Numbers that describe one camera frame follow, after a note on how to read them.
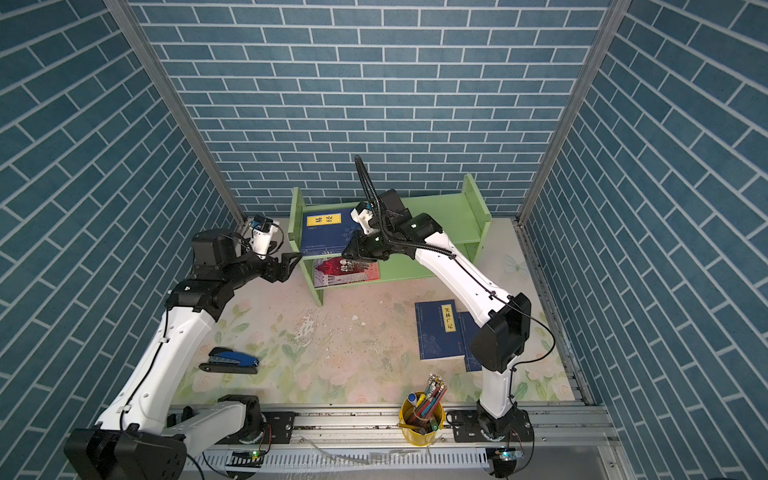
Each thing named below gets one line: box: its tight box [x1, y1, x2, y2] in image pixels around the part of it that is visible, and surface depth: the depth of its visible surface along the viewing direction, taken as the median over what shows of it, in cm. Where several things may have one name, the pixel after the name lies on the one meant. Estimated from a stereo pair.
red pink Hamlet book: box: [313, 257, 381, 288], surface depth 91 cm
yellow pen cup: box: [398, 391, 446, 447], surface depth 69 cm
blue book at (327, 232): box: [300, 208, 360, 255], surface depth 79 cm
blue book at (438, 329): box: [415, 299, 465, 360], surface depth 93 cm
